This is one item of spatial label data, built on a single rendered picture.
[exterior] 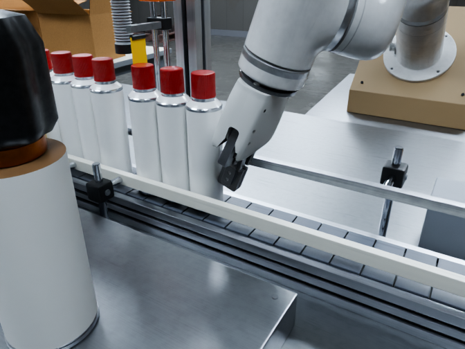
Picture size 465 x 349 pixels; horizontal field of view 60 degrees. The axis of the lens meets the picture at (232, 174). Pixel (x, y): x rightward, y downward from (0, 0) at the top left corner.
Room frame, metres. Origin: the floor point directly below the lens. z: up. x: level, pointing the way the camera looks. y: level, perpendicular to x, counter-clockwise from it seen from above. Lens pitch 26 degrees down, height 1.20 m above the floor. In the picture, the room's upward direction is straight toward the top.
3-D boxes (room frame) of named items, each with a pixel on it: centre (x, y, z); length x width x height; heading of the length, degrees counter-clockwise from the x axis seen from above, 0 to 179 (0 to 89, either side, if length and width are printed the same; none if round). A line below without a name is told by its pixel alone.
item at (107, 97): (0.64, 0.20, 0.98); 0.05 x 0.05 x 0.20
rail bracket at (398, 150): (0.48, -0.21, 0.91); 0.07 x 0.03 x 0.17; 149
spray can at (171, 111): (0.57, 0.09, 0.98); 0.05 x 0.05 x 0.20
